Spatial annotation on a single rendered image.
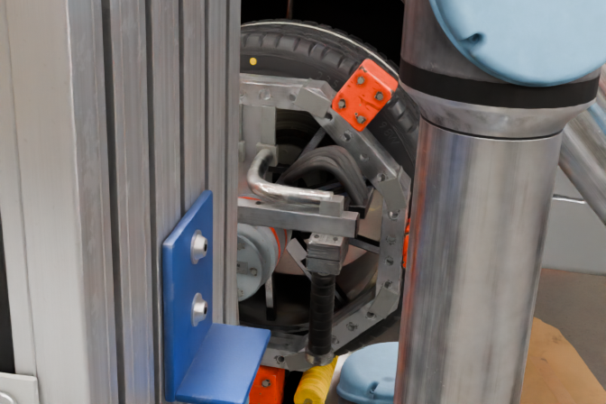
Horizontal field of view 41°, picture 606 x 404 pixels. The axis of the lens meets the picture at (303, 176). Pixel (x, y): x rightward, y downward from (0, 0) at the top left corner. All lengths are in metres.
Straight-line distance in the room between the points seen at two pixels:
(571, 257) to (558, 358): 1.21
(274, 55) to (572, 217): 0.64
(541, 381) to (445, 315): 2.19
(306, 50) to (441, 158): 0.95
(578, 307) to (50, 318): 2.94
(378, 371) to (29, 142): 0.48
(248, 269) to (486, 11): 0.94
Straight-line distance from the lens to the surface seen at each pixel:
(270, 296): 1.61
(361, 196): 1.26
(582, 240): 1.64
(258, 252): 1.29
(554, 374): 2.75
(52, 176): 0.29
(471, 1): 0.42
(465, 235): 0.49
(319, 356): 1.26
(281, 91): 1.35
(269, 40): 1.43
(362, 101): 1.32
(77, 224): 0.30
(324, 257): 1.18
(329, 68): 1.41
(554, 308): 3.15
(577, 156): 0.66
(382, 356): 0.75
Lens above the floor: 1.44
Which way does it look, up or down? 20 degrees down
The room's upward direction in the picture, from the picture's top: 3 degrees clockwise
